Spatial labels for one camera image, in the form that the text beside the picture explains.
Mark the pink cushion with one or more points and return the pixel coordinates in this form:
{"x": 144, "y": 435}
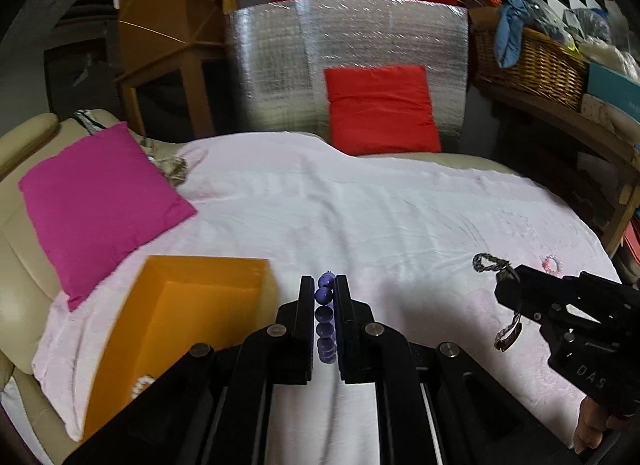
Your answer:
{"x": 100, "y": 205}

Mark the wicker basket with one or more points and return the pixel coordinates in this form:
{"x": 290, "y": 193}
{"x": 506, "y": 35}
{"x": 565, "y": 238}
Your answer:
{"x": 540, "y": 70}

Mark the orange box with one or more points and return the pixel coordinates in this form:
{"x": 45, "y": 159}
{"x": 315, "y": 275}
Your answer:
{"x": 190, "y": 305}

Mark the person's right hand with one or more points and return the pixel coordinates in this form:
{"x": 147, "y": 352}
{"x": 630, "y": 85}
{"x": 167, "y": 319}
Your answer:
{"x": 587, "y": 425}

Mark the white pink blanket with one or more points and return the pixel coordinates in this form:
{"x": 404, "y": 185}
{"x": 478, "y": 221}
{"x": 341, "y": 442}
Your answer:
{"x": 350, "y": 205}

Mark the silver foil insulation mat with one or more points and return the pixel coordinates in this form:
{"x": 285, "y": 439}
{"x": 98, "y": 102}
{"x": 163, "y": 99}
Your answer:
{"x": 280, "y": 70}

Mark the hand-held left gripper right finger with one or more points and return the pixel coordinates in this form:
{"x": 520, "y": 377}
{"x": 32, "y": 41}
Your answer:
{"x": 342, "y": 295}

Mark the red cushion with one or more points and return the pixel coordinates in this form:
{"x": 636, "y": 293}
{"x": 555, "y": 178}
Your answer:
{"x": 380, "y": 110}

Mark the patterned cloth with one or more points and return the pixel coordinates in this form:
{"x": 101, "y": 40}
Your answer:
{"x": 172, "y": 170}

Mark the wooden shelf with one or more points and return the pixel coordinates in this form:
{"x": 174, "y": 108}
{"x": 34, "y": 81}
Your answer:
{"x": 550, "y": 115}

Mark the beige sofa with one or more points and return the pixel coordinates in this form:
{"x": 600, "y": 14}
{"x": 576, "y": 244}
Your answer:
{"x": 20, "y": 245}

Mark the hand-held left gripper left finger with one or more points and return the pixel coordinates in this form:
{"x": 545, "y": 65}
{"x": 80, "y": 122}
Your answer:
{"x": 306, "y": 295}

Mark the wooden cabinet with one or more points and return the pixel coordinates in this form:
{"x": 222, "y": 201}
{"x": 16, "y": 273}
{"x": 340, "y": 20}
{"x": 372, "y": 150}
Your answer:
{"x": 165, "y": 5}

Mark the pile of plastic bags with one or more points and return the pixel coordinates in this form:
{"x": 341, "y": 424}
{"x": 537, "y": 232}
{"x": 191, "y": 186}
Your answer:
{"x": 590, "y": 20}

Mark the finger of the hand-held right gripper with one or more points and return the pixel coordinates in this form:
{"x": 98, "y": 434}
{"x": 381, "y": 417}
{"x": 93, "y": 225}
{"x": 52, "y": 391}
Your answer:
{"x": 542, "y": 277}
{"x": 520, "y": 302}

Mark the blue cloth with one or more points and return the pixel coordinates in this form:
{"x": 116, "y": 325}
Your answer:
{"x": 510, "y": 30}

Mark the teal cardboard box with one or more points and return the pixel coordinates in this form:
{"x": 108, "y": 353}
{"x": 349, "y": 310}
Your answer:
{"x": 610, "y": 82}

